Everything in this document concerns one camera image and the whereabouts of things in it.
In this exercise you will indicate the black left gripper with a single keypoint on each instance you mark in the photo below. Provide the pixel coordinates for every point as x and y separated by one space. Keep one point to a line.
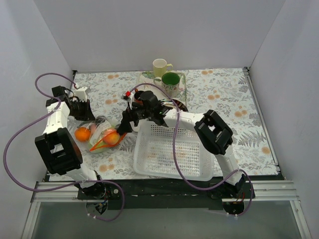
81 110

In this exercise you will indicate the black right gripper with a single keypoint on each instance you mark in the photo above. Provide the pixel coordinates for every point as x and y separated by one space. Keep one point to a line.
130 116

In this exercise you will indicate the fake peach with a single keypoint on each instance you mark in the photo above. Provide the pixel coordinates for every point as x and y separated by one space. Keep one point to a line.
111 137

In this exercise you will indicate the clear zip top bag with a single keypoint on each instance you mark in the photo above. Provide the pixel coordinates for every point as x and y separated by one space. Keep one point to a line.
107 124

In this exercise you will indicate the fake dark plum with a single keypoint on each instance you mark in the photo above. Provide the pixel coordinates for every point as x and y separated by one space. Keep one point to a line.
99 120

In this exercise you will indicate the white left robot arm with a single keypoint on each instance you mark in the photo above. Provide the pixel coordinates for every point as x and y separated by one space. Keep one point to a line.
56 146

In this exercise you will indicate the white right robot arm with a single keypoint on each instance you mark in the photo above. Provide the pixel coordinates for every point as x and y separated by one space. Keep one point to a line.
213 132

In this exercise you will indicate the fake orange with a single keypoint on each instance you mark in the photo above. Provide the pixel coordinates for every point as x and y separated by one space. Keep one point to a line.
82 134

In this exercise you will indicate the small orange black cup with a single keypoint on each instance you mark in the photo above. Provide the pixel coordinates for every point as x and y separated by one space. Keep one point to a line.
137 97

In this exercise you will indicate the white plastic basket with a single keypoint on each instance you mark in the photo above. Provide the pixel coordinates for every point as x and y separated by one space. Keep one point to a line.
153 155

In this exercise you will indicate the striped rim ceramic plate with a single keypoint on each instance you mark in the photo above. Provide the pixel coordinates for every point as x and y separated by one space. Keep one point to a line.
174 103

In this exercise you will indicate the floral serving tray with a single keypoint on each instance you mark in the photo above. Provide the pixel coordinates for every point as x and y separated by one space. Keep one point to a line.
145 82

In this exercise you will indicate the green interior floral mug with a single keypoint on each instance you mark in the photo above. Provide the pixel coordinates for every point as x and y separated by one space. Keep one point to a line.
169 82

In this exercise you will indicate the pale yellow mug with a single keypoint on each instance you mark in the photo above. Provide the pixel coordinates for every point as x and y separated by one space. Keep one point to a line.
160 67

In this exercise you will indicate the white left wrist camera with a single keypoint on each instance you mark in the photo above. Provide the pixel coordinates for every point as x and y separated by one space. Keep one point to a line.
81 93

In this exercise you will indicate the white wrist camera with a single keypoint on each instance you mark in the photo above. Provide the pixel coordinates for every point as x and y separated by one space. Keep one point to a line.
81 93
127 96

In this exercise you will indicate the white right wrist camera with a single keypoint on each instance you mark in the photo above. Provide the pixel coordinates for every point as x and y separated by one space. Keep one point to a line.
127 96

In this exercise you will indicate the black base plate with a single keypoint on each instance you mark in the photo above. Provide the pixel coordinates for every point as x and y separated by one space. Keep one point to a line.
167 194

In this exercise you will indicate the aluminium frame rail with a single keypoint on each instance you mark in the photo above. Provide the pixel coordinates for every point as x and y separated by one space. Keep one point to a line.
66 194

